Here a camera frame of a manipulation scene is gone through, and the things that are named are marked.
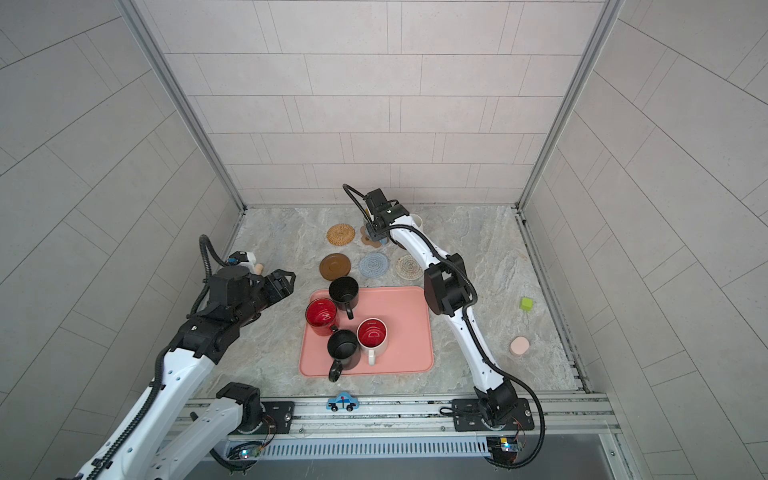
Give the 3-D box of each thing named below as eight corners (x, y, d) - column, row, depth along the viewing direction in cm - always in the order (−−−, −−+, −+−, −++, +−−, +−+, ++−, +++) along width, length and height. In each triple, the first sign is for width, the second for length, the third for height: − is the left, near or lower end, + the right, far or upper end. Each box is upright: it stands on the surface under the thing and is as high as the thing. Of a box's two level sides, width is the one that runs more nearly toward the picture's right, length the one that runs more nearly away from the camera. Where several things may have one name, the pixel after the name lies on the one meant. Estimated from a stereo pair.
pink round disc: (511, 355, 83) (514, 352, 81) (508, 339, 86) (510, 336, 84) (529, 355, 83) (532, 352, 81) (525, 339, 86) (527, 336, 84)
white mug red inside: (357, 367, 80) (354, 359, 74) (361, 327, 87) (358, 317, 81) (386, 367, 80) (386, 359, 74) (387, 327, 87) (387, 317, 81)
